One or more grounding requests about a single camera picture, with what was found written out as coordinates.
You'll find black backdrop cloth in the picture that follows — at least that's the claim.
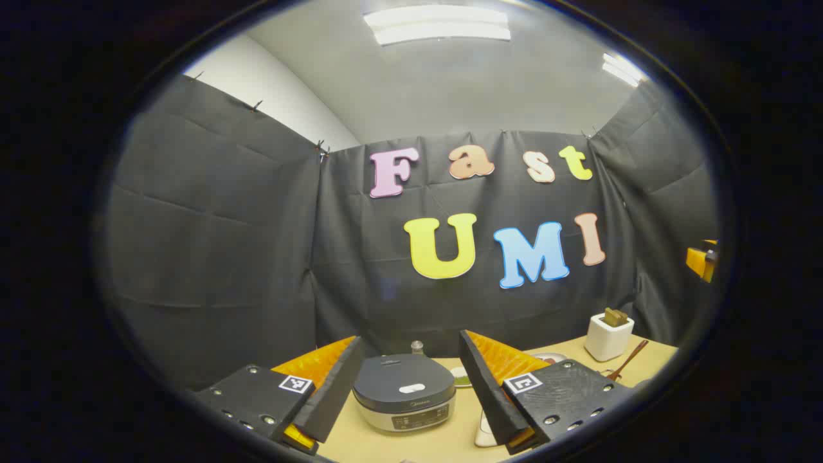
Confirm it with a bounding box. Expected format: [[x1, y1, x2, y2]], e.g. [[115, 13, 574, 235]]
[[106, 74, 718, 390]]

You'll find dark grey rice cooker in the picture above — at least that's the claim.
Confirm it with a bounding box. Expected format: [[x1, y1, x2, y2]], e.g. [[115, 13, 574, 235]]
[[352, 354, 456, 433]]

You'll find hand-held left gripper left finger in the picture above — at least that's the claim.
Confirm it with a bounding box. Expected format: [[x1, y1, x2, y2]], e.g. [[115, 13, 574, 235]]
[[195, 335, 366, 456]]

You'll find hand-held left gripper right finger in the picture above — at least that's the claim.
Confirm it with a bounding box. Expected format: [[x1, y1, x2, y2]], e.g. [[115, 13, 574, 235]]
[[458, 330, 636, 455]]

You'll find brown wooden spoon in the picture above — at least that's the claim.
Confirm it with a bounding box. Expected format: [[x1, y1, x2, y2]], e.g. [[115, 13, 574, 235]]
[[608, 340, 649, 381]]

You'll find large ceiling light panel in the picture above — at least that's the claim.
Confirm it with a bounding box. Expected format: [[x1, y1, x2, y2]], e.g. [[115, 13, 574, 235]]
[[363, 5, 512, 46]]

